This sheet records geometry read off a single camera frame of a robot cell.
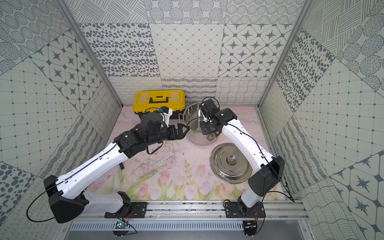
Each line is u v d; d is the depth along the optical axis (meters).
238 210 0.73
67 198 0.39
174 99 1.02
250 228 0.72
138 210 0.74
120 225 0.71
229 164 0.88
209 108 0.58
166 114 0.62
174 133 0.59
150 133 0.51
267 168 0.42
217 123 0.52
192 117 0.98
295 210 0.76
